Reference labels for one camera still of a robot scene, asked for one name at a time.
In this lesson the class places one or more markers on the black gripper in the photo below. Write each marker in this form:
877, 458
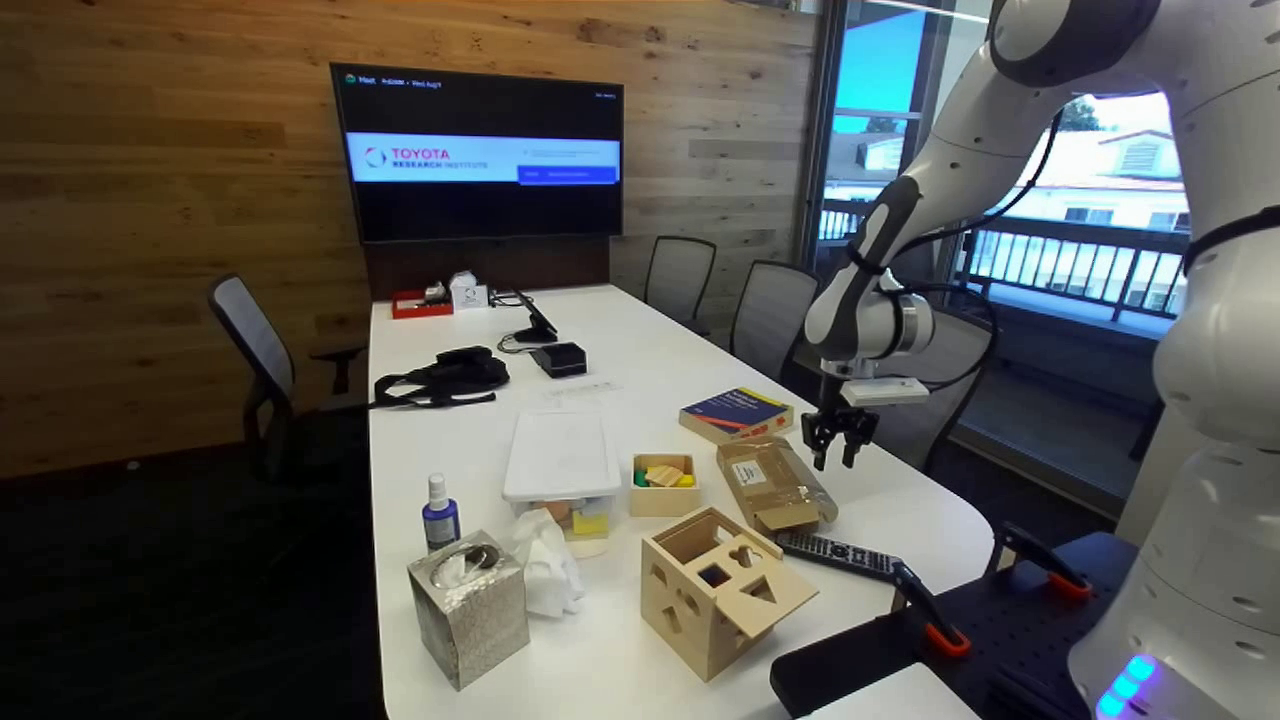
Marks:
842, 419

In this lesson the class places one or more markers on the grey remote control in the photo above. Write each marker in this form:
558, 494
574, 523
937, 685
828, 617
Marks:
832, 548

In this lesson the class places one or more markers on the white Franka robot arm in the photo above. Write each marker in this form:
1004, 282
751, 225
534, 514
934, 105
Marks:
1202, 403

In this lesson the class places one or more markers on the blue and yellow book box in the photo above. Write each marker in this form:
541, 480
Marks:
739, 409

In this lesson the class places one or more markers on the grey mesh office chair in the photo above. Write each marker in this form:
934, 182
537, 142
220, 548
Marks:
680, 276
770, 313
261, 345

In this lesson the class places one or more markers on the small wooden box with blocks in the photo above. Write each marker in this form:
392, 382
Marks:
667, 484

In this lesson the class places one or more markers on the wooden shape sorter box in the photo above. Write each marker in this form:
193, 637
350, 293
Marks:
714, 602

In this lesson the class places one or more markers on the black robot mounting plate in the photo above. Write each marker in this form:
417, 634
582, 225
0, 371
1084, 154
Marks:
855, 660

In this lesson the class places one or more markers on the clear plastic container with lid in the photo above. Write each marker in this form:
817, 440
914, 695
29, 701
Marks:
560, 461

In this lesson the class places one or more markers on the small black box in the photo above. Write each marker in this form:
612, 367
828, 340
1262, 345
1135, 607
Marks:
558, 358

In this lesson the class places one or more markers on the black balcony railing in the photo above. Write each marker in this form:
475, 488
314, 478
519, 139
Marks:
1064, 260

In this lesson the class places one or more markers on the crumpled white plastic bag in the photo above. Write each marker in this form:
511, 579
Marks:
546, 567

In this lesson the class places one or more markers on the black tablet on stand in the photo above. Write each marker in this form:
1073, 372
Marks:
537, 326

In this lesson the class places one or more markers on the hand sanitizer bottle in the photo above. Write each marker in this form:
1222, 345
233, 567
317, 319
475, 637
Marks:
443, 523

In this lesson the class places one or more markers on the grey tissue box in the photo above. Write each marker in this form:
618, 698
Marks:
466, 612

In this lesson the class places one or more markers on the red flat item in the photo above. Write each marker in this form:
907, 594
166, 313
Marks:
421, 305

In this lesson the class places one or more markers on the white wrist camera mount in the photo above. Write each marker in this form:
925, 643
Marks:
882, 389

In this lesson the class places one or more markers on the wall mounted TV screen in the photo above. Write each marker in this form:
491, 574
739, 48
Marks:
480, 154

